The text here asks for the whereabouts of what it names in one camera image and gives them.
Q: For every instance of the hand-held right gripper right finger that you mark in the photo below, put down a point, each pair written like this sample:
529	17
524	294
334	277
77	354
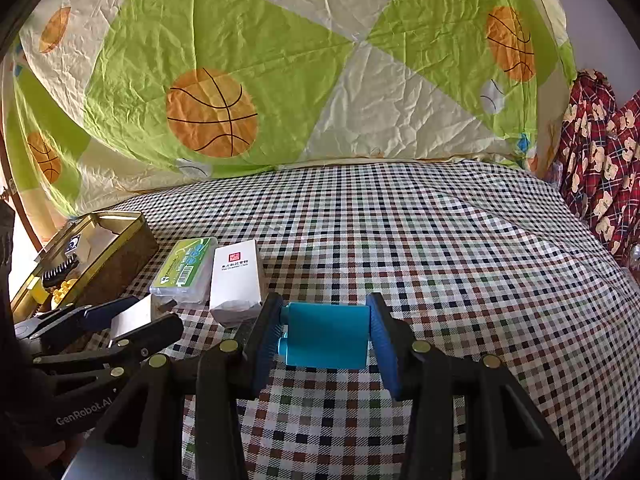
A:
387	355

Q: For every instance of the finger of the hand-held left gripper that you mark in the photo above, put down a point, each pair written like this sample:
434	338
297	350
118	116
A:
107	312
145	337

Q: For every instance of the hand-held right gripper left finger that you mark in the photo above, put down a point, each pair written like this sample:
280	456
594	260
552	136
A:
265	355

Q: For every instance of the white charger plug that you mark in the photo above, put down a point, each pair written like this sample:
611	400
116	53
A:
132	317

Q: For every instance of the gold metal tin box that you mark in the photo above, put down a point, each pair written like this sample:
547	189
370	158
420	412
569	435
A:
132	255

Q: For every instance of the blue building block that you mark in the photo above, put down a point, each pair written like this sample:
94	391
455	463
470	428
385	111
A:
327	335

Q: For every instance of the yellow toy piece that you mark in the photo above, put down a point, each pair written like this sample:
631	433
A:
60	291

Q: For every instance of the white paper sheet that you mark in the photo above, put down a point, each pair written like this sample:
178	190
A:
106	238

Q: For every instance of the green clear plastic box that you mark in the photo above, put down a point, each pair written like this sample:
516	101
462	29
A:
185	270

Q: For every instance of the white paper box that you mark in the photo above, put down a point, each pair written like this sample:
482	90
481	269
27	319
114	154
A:
235	280

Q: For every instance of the checked bed sheet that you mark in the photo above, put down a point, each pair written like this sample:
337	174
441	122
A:
450	270

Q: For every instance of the red plaid bear cloth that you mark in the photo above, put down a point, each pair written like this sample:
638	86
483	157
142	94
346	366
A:
605	170

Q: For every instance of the basketball print quilt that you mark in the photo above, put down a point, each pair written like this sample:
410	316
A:
300	50

